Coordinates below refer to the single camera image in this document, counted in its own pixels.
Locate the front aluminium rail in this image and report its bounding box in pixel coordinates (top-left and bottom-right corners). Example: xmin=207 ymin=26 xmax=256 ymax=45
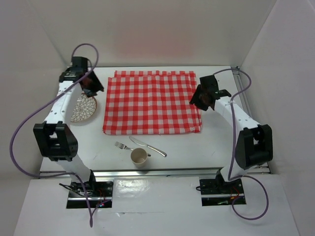
xmin=39 ymin=168 xmax=269 ymax=179

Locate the floral patterned plate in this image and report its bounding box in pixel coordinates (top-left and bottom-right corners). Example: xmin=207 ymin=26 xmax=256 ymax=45
xmin=70 ymin=93 xmax=97 ymax=123

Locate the aluminium rail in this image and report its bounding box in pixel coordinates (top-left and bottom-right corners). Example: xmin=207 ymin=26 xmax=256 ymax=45
xmin=39 ymin=168 xmax=269 ymax=179
xmin=231 ymin=65 xmax=269 ymax=170

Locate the red white checkered cloth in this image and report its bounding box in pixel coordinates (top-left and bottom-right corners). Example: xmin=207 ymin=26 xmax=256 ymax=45
xmin=103 ymin=70 xmax=202 ymax=135

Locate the silver table knife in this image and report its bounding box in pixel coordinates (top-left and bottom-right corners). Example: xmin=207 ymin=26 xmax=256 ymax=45
xmin=129 ymin=136 xmax=167 ymax=157

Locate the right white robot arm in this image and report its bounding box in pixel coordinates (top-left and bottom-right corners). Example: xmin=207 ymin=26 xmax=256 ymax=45
xmin=190 ymin=75 xmax=273 ymax=193

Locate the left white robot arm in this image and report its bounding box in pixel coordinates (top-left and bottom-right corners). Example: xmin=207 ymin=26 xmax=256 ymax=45
xmin=33 ymin=57 xmax=104 ymax=196

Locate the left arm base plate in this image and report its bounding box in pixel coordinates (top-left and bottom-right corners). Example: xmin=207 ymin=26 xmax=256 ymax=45
xmin=60 ymin=180 xmax=114 ymax=209

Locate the beige cup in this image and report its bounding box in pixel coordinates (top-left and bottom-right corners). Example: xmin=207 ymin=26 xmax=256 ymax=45
xmin=130 ymin=148 xmax=148 ymax=168

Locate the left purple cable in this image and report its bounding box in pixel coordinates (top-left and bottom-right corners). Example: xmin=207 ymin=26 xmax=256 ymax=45
xmin=9 ymin=43 xmax=99 ymax=228

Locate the silver fork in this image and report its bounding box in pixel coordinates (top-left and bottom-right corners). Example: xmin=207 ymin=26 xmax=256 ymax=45
xmin=115 ymin=141 xmax=152 ymax=157

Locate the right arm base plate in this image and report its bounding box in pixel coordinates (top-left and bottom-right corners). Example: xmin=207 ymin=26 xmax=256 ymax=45
xmin=195 ymin=179 xmax=247 ymax=207

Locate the right side aluminium rail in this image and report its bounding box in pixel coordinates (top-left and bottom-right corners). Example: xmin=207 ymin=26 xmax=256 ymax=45
xmin=231 ymin=65 xmax=269 ymax=170

